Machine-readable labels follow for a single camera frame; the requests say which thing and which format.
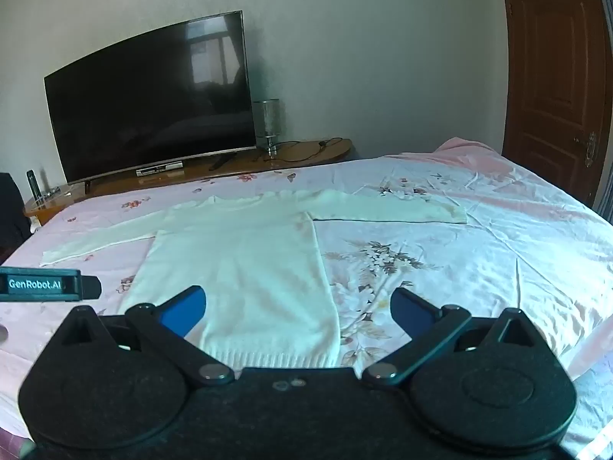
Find wooden television cabinet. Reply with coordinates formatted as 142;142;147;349
24;138;352;226

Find glass table lamp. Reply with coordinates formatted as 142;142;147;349
252;99;281;157

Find silver set-top box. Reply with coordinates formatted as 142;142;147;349
135;160;185;177

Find purple cloth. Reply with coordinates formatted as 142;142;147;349
0;429;34;460

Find white knit sweater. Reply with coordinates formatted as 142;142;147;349
41;189;467;370

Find pink blanket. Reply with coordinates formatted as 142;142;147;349
433;138;502;162

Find black lamp cable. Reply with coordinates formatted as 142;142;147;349
256;138;344;163

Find black flat screen television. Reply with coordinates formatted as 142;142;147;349
44;10;258;186

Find floral pink bed sheet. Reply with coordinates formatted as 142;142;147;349
0;138;613;460

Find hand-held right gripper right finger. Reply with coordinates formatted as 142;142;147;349
361;287;549;386

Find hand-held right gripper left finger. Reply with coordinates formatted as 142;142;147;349
60;286;235;386

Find metal door handle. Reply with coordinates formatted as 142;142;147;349
575;131;599;169

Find brown wooden door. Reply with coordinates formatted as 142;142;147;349
498;0;613;212

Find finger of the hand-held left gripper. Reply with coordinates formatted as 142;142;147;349
79;275;103;300

